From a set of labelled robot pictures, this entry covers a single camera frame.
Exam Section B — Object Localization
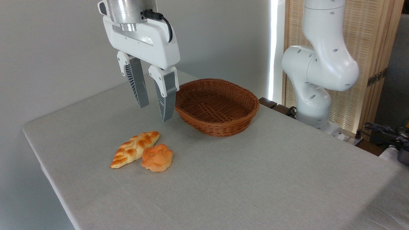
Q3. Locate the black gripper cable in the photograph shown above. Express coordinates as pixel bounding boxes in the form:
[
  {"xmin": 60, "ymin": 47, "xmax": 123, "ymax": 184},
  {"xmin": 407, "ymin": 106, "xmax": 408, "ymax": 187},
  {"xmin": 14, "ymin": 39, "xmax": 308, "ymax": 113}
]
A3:
[{"xmin": 143, "ymin": 10, "xmax": 173, "ymax": 43}]

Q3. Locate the round orange knotted bun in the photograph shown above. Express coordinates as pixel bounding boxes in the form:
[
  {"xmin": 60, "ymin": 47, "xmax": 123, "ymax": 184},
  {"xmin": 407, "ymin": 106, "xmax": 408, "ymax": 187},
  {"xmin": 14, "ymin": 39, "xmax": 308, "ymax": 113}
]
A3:
[{"xmin": 141, "ymin": 144, "xmax": 173, "ymax": 173}]

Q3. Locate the braided golden bread loaf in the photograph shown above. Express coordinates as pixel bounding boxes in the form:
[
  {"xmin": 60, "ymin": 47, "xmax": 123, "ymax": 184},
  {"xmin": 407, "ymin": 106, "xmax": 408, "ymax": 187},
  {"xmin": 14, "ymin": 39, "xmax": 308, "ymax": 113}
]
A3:
[{"xmin": 110, "ymin": 131, "xmax": 160, "ymax": 169}]

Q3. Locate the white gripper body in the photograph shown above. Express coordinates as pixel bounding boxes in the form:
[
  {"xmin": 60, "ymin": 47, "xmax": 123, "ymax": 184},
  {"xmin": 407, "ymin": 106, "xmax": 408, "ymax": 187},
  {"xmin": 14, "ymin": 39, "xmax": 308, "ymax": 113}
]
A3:
[{"xmin": 102, "ymin": 15, "xmax": 181, "ymax": 70}]

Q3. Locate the light grey tablecloth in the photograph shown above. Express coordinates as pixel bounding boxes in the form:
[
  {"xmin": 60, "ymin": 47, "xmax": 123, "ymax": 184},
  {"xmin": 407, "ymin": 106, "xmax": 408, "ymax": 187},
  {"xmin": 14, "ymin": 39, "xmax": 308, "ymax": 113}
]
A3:
[{"xmin": 22, "ymin": 67, "xmax": 409, "ymax": 230}]

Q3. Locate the brown wicker basket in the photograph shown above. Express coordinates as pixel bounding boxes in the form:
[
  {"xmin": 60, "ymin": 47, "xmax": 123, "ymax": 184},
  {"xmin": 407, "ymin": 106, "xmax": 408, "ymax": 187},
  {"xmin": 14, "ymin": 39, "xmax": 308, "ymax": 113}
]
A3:
[{"xmin": 175, "ymin": 79, "xmax": 260, "ymax": 137}]

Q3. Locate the black cable bundle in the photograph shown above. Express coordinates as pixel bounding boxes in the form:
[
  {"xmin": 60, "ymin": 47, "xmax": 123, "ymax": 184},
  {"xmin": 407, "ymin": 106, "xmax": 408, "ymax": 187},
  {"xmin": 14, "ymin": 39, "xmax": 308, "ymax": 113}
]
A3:
[{"xmin": 355, "ymin": 122, "xmax": 409, "ymax": 151}]

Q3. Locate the brass screen hinge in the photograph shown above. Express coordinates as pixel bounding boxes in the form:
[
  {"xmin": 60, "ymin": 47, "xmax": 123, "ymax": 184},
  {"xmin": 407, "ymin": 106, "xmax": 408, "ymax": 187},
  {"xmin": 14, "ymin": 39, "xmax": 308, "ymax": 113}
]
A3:
[{"xmin": 367, "ymin": 68, "xmax": 388, "ymax": 87}]

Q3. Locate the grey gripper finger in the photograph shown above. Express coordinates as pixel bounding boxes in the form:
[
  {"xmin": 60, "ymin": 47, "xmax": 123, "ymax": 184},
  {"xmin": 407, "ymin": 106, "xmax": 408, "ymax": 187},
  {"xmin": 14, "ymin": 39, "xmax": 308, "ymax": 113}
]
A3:
[
  {"xmin": 117, "ymin": 51, "xmax": 150, "ymax": 109},
  {"xmin": 148, "ymin": 65, "xmax": 179, "ymax": 122}
]

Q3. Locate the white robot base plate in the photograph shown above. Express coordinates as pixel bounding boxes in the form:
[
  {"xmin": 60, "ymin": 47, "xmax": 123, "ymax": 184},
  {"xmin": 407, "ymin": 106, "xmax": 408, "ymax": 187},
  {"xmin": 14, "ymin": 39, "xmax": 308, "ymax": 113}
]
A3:
[{"xmin": 316, "ymin": 121, "xmax": 364, "ymax": 145}]

